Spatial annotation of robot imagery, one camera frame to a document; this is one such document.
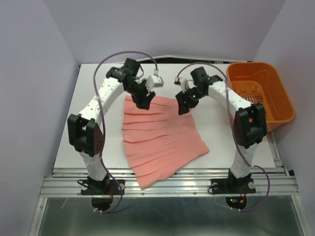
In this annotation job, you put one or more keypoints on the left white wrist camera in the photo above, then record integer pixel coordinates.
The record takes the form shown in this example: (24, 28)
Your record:
(153, 81)

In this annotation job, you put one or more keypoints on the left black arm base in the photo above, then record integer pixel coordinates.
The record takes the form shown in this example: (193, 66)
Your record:
(106, 194)

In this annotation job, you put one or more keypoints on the pink pleated skirt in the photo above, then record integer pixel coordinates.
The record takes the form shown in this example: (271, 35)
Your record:
(158, 142)

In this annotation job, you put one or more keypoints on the aluminium rail frame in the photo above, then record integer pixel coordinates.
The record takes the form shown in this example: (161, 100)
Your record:
(179, 206)

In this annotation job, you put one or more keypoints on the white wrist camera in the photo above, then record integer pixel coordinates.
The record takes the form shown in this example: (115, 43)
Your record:
(183, 83)
(153, 81)

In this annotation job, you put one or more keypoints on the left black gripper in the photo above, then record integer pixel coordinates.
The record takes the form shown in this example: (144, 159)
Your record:
(143, 102)

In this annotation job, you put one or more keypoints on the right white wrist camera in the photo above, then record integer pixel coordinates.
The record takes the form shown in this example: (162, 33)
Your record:
(183, 83)

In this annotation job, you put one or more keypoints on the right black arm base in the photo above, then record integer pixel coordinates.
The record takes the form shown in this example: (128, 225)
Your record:
(237, 189)

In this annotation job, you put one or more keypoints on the orange plastic basket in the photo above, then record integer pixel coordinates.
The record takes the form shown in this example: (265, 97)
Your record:
(259, 82)

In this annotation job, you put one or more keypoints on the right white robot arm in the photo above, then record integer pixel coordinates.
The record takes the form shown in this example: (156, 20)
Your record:
(247, 120)

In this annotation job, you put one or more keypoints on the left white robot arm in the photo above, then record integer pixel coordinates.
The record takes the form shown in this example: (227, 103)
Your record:
(86, 130)

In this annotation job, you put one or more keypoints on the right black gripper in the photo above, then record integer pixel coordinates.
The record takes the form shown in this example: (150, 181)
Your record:
(183, 106)

